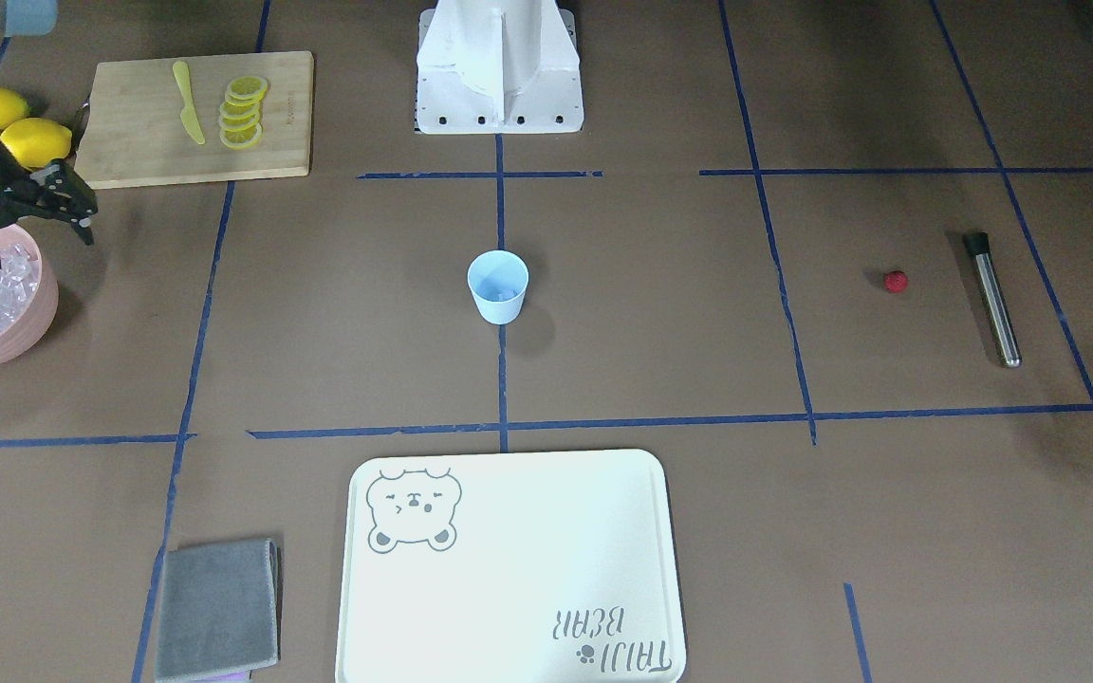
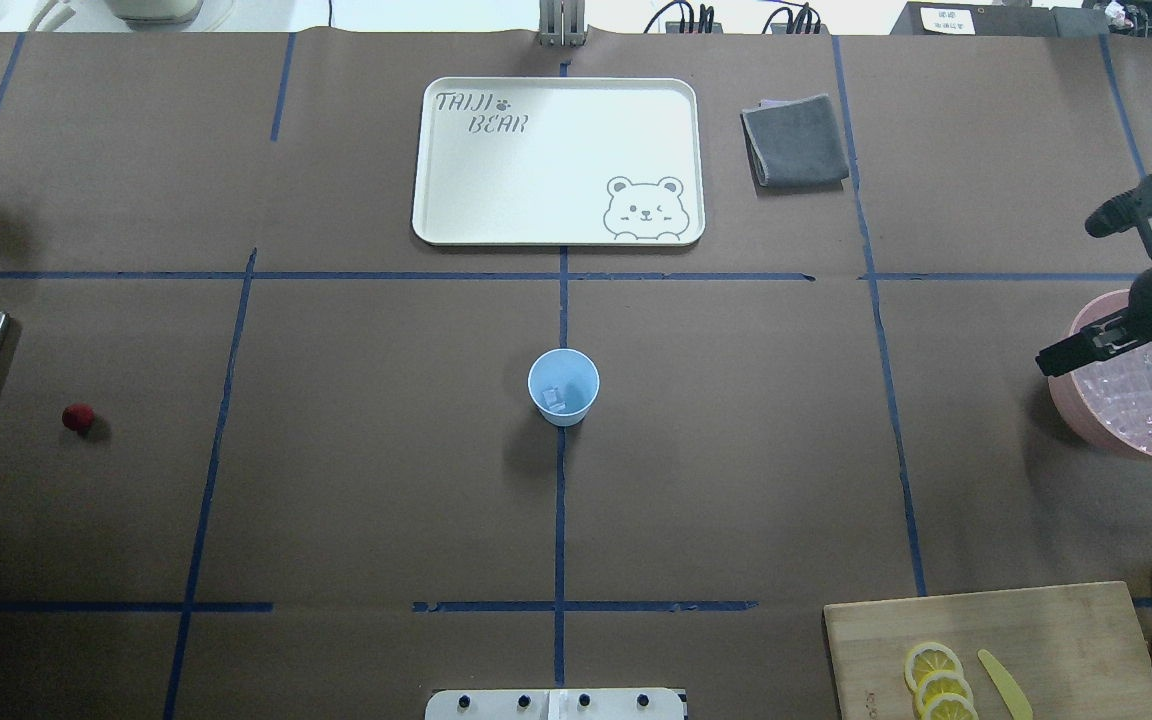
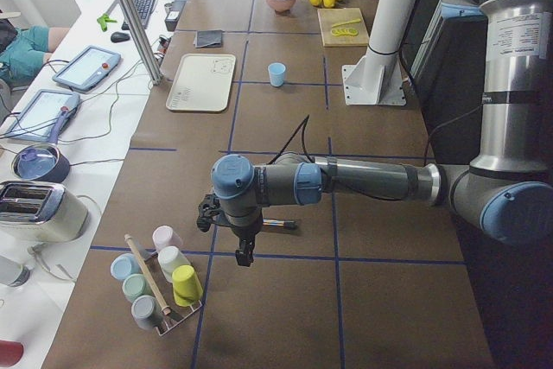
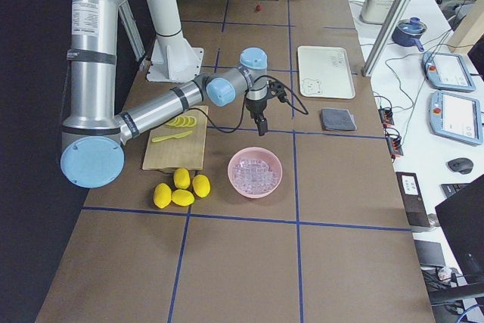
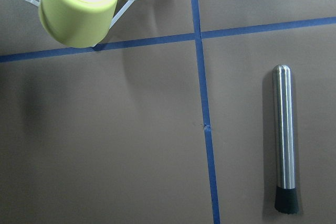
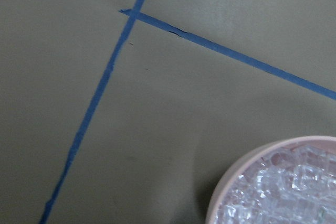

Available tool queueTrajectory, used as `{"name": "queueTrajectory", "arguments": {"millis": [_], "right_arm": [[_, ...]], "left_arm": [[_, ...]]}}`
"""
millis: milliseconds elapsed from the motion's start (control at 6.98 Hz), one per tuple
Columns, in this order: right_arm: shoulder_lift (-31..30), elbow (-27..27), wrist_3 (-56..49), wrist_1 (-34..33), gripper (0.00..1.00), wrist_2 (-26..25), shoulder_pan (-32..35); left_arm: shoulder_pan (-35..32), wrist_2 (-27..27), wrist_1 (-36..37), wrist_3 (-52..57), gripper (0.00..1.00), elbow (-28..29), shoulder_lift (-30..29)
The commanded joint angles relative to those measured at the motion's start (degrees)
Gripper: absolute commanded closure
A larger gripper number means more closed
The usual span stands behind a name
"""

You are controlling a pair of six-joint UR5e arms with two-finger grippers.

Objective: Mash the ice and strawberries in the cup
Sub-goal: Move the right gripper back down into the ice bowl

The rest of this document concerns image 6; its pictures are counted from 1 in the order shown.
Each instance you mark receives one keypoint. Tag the pile of ice cubes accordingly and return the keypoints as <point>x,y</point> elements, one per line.
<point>283,190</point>

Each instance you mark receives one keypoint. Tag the pink bowl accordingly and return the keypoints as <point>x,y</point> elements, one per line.
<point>225,182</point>

